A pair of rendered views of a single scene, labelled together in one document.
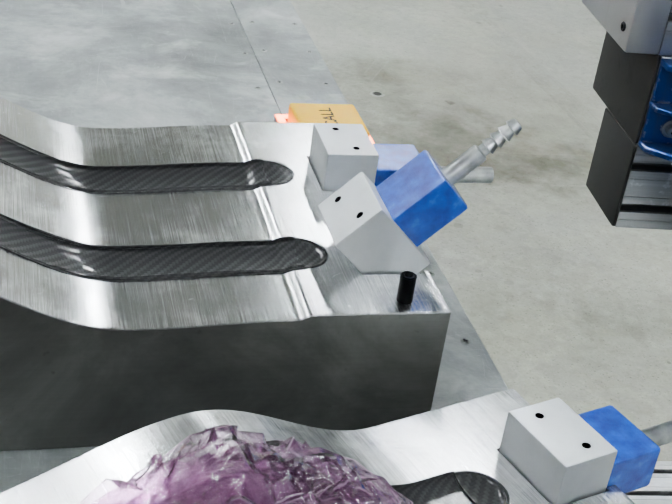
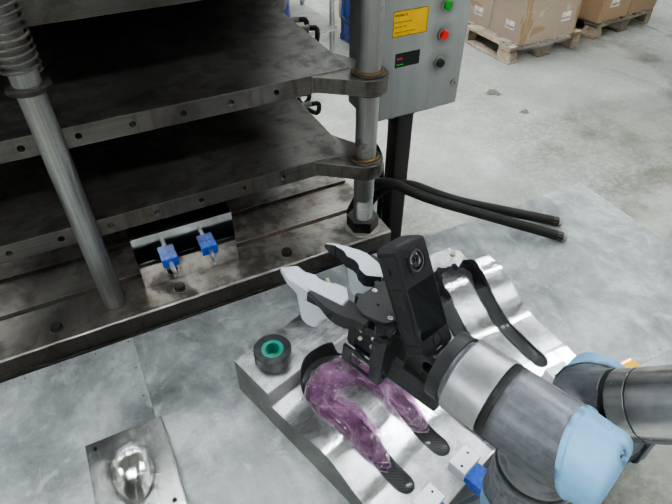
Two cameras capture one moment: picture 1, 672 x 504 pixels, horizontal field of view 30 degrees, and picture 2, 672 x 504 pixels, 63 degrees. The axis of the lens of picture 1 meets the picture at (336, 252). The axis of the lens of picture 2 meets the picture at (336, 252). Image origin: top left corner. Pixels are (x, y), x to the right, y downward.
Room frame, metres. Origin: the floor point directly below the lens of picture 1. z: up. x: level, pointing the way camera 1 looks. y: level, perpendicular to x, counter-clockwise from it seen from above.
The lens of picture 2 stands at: (0.22, -0.59, 1.87)
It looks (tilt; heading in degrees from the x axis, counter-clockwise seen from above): 42 degrees down; 81
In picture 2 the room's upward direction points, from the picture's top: straight up
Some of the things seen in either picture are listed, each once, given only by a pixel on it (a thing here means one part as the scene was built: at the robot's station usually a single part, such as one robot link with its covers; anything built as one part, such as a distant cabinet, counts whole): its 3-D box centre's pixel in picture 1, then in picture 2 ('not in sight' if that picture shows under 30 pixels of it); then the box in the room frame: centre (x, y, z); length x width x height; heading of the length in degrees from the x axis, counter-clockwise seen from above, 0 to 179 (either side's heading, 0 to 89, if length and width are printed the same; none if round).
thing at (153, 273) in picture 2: not in sight; (166, 201); (-0.08, 0.80, 0.87); 0.50 x 0.27 x 0.17; 107
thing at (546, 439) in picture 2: not in sight; (552, 437); (0.44, -0.38, 1.43); 0.11 x 0.08 x 0.09; 127
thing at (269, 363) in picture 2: not in sight; (273, 353); (0.20, 0.14, 0.93); 0.08 x 0.08 x 0.04
